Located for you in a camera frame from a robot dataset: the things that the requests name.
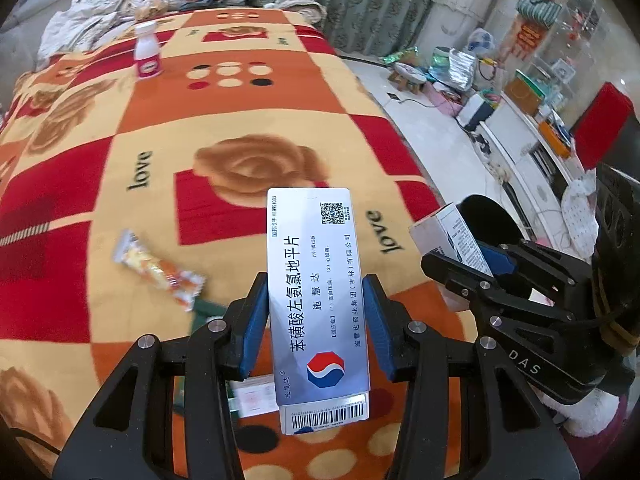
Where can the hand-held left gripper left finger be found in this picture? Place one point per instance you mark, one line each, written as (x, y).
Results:
(252, 330)

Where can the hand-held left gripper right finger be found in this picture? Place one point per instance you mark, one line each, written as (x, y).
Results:
(380, 330)

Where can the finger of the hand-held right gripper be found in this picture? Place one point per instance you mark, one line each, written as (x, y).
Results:
(495, 260)
(450, 270)

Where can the white blue medicine box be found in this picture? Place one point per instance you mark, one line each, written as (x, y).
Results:
(445, 232)

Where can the silver blue medicine box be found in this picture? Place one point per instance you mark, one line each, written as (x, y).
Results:
(315, 285)

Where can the green medicine box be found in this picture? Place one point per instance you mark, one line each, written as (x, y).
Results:
(202, 310)

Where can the white lace cloth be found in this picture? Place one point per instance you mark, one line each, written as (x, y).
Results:
(580, 215)

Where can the white red medicine box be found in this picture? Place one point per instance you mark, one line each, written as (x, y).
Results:
(252, 397)

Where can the white power strip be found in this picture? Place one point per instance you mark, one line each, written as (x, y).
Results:
(492, 157)

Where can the white television cabinet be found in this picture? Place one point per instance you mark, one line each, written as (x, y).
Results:
(525, 160)

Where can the orange snack wrapper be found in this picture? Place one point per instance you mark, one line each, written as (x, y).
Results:
(155, 270)

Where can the orange box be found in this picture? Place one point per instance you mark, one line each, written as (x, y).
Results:
(555, 140)

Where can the red cloth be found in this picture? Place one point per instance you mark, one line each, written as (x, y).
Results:
(602, 125)

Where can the pink case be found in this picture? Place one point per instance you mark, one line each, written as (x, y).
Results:
(447, 102)

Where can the silver insulated bag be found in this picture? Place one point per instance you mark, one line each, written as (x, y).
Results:
(461, 70)

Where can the small wooden stool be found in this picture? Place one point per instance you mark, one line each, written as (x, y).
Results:
(407, 74)

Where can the white blue plastic bag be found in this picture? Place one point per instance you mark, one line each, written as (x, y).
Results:
(481, 42)

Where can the green snack bag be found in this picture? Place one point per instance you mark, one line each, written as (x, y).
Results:
(400, 56)

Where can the orange red patterned blanket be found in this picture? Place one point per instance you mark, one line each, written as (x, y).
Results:
(150, 135)

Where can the green striped bag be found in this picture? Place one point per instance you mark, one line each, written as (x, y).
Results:
(539, 7)

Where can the green patterned curtains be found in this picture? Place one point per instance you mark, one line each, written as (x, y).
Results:
(360, 5)

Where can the white bottle pink label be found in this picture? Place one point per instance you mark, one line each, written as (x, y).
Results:
(147, 52)

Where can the yellow snack packet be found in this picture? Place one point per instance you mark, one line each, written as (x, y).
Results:
(150, 10)

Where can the white crumpled cloth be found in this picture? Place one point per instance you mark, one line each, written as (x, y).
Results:
(80, 32)

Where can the red wall hanging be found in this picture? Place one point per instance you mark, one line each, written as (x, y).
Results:
(527, 35)

